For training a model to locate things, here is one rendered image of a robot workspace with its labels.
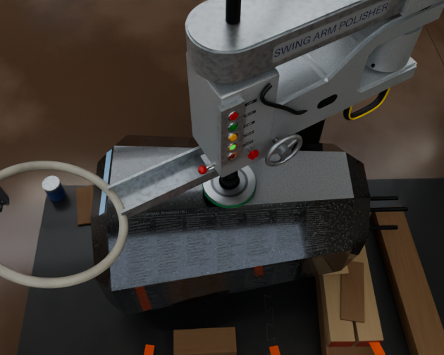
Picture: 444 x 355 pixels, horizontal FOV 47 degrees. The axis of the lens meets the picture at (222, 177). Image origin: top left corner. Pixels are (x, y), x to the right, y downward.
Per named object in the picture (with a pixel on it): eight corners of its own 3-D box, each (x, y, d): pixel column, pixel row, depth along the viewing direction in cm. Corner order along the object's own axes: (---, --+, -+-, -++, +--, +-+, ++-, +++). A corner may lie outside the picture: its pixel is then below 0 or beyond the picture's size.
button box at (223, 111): (237, 151, 169) (240, 94, 145) (242, 157, 168) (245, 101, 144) (216, 161, 167) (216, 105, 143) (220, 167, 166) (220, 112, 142)
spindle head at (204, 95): (273, 102, 198) (285, 9, 160) (305, 142, 187) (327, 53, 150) (191, 139, 188) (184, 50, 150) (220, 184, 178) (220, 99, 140)
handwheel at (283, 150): (285, 137, 185) (290, 110, 173) (301, 157, 181) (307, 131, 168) (251, 154, 181) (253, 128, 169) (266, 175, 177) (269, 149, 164)
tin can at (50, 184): (52, 204, 297) (46, 193, 286) (45, 192, 301) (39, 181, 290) (68, 196, 300) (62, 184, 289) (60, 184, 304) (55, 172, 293)
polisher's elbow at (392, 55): (345, 51, 192) (357, 8, 175) (383, 30, 198) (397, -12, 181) (381, 82, 183) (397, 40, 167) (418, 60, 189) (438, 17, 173)
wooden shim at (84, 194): (76, 189, 302) (75, 187, 301) (93, 186, 304) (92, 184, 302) (78, 225, 289) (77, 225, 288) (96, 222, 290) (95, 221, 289)
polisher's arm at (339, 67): (373, 64, 214) (409, -40, 172) (410, 101, 203) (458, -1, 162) (222, 134, 194) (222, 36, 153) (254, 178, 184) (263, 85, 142)
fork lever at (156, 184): (268, 113, 200) (270, 106, 195) (297, 148, 191) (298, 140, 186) (105, 186, 180) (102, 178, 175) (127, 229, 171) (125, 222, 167)
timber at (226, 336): (175, 360, 250) (173, 354, 240) (175, 336, 256) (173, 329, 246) (236, 357, 251) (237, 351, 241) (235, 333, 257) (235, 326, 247)
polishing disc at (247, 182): (223, 152, 213) (223, 151, 212) (266, 177, 206) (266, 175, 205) (192, 187, 204) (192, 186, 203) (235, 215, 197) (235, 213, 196)
